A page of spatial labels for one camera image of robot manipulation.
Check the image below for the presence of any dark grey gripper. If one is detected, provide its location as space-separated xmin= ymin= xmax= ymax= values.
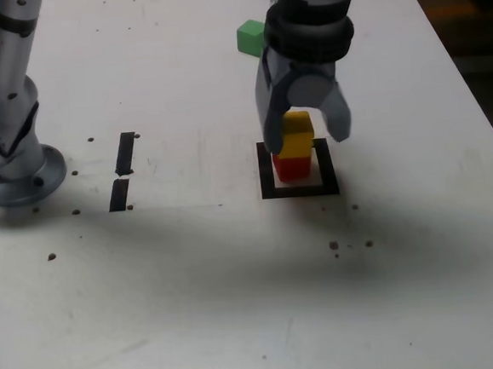
xmin=251 ymin=42 xmax=355 ymax=155

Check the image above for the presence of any red cube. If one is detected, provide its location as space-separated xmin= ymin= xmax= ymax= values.
xmin=272 ymin=149 xmax=314 ymax=184

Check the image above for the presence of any green cube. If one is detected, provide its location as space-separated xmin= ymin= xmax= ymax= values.
xmin=234 ymin=18 xmax=268 ymax=61

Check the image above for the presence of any yellow cube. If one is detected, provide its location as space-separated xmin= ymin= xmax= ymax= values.
xmin=275 ymin=109 xmax=317 ymax=159

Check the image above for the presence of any black tape strip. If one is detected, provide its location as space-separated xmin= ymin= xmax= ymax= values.
xmin=102 ymin=131 xmax=141 ymax=213

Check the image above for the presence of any dark background furniture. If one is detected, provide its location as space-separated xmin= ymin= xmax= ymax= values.
xmin=402 ymin=0 xmax=493 ymax=81

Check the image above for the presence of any black tape square outline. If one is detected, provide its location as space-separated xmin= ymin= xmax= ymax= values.
xmin=255 ymin=135 xmax=341 ymax=201

